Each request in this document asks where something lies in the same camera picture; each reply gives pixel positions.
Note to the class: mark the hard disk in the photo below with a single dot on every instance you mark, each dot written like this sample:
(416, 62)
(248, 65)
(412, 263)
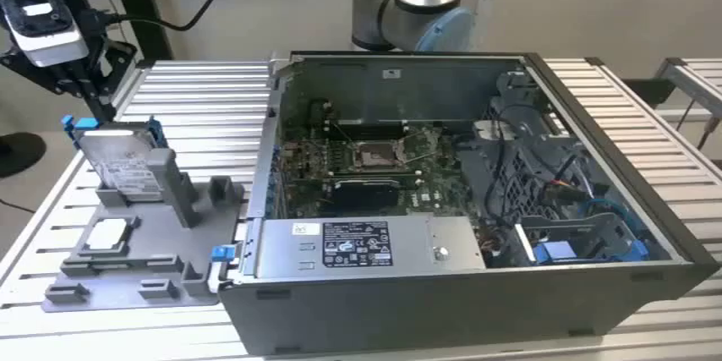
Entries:
(118, 158)

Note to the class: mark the grey perforated disk bay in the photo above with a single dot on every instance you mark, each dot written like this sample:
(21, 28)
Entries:
(479, 166)

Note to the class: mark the grey metal disk bay cage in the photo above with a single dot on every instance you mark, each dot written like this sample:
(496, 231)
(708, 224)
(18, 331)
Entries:
(597, 221)

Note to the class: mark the black round monitor base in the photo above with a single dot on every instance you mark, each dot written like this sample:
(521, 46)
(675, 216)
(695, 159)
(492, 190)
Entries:
(18, 154)

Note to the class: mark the silver CPU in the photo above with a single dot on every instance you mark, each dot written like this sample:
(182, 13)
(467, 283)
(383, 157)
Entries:
(112, 234)

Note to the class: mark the grey plastic parts rack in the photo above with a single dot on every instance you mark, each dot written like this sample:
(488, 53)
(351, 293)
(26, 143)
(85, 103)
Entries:
(152, 247)

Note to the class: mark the thin metal locking lever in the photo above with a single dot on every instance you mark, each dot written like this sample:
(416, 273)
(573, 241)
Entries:
(424, 144)
(344, 132)

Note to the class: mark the black RAM slot white clips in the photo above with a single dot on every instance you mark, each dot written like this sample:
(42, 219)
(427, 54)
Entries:
(372, 173)
(365, 123)
(372, 178)
(365, 129)

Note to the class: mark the grey power supply with label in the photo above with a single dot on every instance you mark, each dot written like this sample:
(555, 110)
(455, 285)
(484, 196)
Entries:
(281, 251)

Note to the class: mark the CPU socket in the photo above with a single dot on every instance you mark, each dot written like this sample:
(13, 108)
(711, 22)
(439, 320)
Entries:
(375, 156)

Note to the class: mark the black graphics card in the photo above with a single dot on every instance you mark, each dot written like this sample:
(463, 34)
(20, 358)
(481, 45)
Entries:
(363, 198)

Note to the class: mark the green motherboard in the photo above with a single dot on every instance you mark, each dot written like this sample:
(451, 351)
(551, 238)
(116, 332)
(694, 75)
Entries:
(439, 196)

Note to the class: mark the dark grey open PC case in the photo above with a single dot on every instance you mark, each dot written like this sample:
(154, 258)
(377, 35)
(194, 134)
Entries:
(395, 314)

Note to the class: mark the aluminium slat side table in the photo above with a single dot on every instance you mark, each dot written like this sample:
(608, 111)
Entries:
(699, 78)

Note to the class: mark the black frame post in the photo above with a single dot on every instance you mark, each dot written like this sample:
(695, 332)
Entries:
(145, 10)

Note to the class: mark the blue plastic drive bracket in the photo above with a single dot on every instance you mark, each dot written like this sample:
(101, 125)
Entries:
(555, 251)

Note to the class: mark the black table bracket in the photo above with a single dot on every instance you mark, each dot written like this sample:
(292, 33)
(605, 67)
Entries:
(648, 90)

